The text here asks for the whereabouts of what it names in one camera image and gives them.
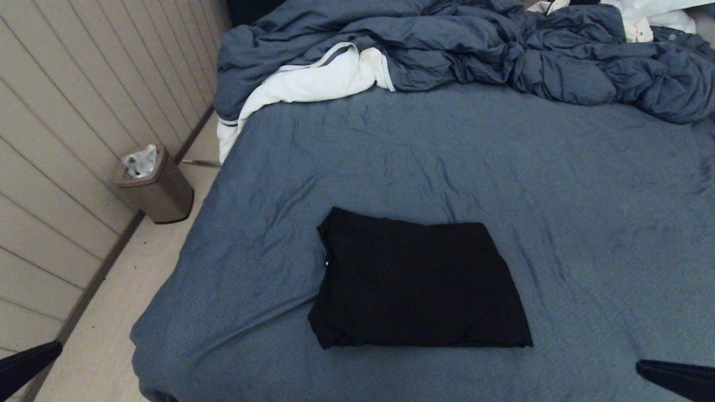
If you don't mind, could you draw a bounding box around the crumpled blue duvet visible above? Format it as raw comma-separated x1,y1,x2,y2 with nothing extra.
214,0,715,126

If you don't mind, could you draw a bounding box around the white blanket grey stripe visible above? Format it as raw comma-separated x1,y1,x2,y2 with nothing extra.
217,43,395,164

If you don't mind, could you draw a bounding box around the black moon print T-shirt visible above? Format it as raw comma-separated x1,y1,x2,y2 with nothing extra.
308,207,534,350

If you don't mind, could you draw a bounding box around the brown trash bin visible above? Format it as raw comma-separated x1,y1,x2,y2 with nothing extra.
115,146,195,224

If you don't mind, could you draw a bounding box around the clear plastic bin liner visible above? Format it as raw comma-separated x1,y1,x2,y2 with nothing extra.
122,144,159,179

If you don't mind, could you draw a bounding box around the black headboard panel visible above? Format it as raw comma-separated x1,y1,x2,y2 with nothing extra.
226,0,288,28

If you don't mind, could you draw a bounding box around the blue bed sheet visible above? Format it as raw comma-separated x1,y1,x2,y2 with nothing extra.
130,83,715,402

